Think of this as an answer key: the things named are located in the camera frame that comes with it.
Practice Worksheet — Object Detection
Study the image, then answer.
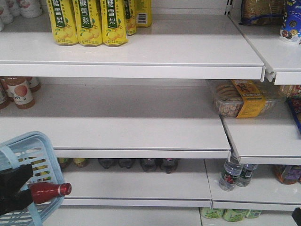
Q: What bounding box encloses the yellow pear drink bottle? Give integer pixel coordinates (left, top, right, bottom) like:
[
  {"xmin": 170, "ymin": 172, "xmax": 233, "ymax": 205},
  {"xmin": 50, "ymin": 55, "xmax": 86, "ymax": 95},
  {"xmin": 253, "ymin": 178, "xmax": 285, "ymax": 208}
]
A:
[
  {"xmin": 72, "ymin": 0, "xmax": 103, "ymax": 47},
  {"xmin": 100, "ymin": 0, "xmax": 128, "ymax": 47},
  {"xmin": 46, "ymin": 0, "xmax": 78, "ymax": 46}
]

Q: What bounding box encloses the white metal shelving unit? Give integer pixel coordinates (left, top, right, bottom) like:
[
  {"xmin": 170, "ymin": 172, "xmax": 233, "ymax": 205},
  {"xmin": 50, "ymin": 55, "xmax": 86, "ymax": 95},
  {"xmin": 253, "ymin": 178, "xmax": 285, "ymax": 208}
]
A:
[{"xmin": 0, "ymin": 0, "xmax": 301, "ymax": 226}]

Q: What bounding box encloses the blue cookie cup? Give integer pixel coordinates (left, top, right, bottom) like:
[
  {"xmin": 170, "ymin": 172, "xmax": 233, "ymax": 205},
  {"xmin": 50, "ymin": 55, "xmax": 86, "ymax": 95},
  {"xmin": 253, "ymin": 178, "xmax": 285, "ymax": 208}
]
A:
[{"xmin": 279, "ymin": 0, "xmax": 301, "ymax": 45}]

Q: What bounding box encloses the coke bottle red label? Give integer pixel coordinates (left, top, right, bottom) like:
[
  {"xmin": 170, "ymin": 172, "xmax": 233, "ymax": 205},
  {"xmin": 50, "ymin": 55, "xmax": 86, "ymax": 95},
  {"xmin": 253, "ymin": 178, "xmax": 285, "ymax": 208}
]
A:
[
  {"xmin": 118, "ymin": 158, "xmax": 136, "ymax": 169},
  {"xmin": 98, "ymin": 158, "xmax": 118, "ymax": 169},
  {"xmin": 139, "ymin": 158, "xmax": 158, "ymax": 172},
  {"xmin": 160, "ymin": 158, "xmax": 180, "ymax": 174}
]

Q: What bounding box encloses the clear water bottle dark label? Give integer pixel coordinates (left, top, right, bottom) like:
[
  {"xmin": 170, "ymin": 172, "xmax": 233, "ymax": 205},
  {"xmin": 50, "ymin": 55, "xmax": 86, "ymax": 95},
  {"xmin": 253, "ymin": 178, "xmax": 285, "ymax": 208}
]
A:
[{"xmin": 237, "ymin": 163, "xmax": 258, "ymax": 187}]

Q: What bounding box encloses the light blue plastic basket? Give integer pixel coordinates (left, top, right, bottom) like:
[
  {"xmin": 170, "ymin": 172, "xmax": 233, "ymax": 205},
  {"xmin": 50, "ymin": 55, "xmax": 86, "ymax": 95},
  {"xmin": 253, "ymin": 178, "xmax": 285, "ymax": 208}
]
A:
[{"xmin": 0, "ymin": 131, "xmax": 65, "ymax": 226}]

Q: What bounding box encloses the orange C100 juice bottle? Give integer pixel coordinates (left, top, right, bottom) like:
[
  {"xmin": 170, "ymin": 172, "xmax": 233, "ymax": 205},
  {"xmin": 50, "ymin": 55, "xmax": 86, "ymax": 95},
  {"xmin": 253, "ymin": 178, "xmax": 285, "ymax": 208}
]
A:
[{"xmin": 4, "ymin": 77, "xmax": 35, "ymax": 110}]

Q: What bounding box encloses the clear box of biscuits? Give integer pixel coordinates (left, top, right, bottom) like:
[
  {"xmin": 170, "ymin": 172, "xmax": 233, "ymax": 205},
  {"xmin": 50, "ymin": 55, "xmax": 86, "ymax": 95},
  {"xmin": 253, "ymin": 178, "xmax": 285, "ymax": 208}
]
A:
[{"xmin": 207, "ymin": 80, "xmax": 285, "ymax": 118}]

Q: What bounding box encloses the brown biscuit package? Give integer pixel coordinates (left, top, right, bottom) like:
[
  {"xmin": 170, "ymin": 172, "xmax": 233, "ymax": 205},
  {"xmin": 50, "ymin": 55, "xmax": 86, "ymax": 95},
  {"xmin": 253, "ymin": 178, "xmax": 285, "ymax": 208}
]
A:
[{"xmin": 240, "ymin": 0, "xmax": 285, "ymax": 26}]

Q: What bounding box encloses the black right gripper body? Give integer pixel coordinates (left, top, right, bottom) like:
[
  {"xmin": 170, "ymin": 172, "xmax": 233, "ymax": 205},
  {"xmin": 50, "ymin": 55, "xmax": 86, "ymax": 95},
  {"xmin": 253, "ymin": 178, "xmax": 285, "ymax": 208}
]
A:
[{"xmin": 291, "ymin": 207, "xmax": 301, "ymax": 226}]

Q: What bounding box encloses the red coca-cola aluminium bottle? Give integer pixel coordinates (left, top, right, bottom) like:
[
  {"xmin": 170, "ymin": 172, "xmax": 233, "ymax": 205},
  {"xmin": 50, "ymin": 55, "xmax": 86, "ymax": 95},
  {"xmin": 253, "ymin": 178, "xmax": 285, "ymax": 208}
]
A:
[{"xmin": 29, "ymin": 182, "xmax": 72, "ymax": 204}]

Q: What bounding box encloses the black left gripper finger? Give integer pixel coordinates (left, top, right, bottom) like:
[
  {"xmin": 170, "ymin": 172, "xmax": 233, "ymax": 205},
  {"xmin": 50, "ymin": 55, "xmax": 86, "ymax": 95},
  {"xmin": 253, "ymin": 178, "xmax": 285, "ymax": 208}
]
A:
[{"xmin": 0, "ymin": 164, "xmax": 33, "ymax": 195}]

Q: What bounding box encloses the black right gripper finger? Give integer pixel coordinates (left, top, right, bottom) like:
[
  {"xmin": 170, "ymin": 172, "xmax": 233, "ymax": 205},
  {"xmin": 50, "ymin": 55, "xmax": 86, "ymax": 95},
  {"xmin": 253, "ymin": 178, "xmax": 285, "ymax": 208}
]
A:
[{"xmin": 0, "ymin": 189, "xmax": 33, "ymax": 215}]

